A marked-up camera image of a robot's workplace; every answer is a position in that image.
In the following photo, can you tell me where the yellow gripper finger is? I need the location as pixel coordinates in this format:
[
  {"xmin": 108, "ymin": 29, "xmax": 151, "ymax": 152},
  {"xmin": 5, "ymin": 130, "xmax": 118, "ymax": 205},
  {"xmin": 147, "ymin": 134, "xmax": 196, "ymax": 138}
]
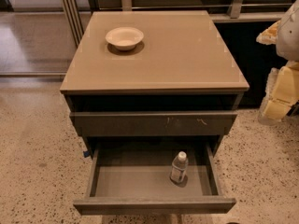
[
  {"xmin": 262, "ymin": 61, "xmax": 299, "ymax": 120},
  {"xmin": 256, "ymin": 21, "xmax": 280, "ymax": 45}
]

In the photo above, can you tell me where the clear plastic water bottle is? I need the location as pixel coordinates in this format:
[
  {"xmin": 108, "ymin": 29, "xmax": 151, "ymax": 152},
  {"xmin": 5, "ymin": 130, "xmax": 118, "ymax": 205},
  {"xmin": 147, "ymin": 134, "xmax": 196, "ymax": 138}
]
[{"xmin": 170, "ymin": 151, "xmax": 189, "ymax": 184}]

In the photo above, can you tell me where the dark robot base foot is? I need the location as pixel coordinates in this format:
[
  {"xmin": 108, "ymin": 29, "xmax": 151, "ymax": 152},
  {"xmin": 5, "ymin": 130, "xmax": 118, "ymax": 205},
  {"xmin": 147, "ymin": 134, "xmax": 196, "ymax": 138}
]
[{"xmin": 288, "ymin": 103, "xmax": 299, "ymax": 117}]

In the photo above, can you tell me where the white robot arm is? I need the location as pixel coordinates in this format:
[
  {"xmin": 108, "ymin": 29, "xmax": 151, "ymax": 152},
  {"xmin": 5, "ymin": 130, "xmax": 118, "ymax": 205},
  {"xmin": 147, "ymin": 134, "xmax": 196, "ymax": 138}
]
[{"xmin": 256, "ymin": 0, "xmax": 299, "ymax": 125}]

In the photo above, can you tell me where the grey drawer cabinet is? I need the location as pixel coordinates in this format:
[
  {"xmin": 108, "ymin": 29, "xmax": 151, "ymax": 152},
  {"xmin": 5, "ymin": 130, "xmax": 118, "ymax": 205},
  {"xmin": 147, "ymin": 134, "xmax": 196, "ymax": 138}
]
[{"xmin": 61, "ymin": 11, "xmax": 249, "ymax": 151}]

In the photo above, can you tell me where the closed top drawer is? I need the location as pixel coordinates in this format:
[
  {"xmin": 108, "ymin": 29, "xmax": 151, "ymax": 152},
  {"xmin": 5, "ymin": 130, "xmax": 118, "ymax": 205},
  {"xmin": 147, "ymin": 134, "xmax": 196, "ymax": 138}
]
[{"xmin": 70, "ymin": 111, "xmax": 236, "ymax": 137}]

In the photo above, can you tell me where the open middle drawer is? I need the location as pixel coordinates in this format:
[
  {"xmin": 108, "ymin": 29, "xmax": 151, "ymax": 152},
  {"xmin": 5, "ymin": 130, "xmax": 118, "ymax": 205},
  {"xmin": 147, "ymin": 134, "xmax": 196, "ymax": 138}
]
[{"xmin": 74, "ymin": 142, "xmax": 235, "ymax": 216}]

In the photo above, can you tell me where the white ceramic bowl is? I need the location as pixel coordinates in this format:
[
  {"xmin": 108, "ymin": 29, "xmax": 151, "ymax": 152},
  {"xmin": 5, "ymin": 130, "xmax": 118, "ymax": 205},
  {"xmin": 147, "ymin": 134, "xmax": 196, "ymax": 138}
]
[{"xmin": 106, "ymin": 27, "xmax": 144, "ymax": 51}]

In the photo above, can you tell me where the blue tape piece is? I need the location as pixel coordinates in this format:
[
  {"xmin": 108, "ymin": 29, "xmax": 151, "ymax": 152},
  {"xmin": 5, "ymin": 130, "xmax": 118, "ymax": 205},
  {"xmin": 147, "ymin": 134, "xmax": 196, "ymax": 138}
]
[{"xmin": 83, "ymin": 151, "xmax": 90, "ymax": 158}]

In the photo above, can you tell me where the metal window frame rail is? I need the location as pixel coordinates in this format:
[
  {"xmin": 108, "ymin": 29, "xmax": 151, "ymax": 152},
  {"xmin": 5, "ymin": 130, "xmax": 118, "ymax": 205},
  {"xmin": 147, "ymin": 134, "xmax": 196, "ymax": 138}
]
[{"xmin": 61, "ymin": 0, "xmax": 84, "ymax": 47}]

